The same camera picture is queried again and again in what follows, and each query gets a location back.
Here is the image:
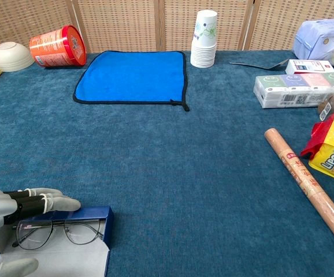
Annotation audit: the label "orange tub red lid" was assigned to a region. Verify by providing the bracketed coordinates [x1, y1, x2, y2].
[29, 24, 87, 68]

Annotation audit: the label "wicker folding screen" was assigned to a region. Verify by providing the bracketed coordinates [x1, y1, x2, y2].
[0, 0, 334, 54]

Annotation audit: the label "pastel pocket tissue multipack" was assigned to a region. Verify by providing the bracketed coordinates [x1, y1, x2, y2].
[253, 72, 334, 109]

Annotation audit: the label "metal spoon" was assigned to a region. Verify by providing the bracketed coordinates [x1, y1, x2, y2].
[229, 58, 290, 71]

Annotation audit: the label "teal table cover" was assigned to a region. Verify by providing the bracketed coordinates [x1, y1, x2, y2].
[0, 50, 334, 277]

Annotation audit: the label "beige bowl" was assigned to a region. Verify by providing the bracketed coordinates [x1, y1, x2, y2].
[0, 42, 35, 73]

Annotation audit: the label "white paper cup stack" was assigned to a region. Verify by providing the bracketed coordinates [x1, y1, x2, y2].
[190, 9, 218, 69]

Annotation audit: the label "blue and white notebook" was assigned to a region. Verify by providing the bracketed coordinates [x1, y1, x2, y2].
[0, 205, 115, 277]

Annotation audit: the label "thin-framed eyeglasses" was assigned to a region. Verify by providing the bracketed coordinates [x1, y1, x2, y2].
[12, 218, 104, 250]

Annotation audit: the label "pale blue tissue pack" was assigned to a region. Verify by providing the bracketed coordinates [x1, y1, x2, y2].
[292, 18, 334, 67]

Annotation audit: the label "small white red box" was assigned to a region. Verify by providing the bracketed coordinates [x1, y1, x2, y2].
[284, 59, 334, 75]

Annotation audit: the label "brown foil roll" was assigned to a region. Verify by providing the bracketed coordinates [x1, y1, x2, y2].
[264, 128, 334, 257]

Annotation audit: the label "blue cloth black trim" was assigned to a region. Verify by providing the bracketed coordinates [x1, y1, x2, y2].
[72, 50, 190, 112]

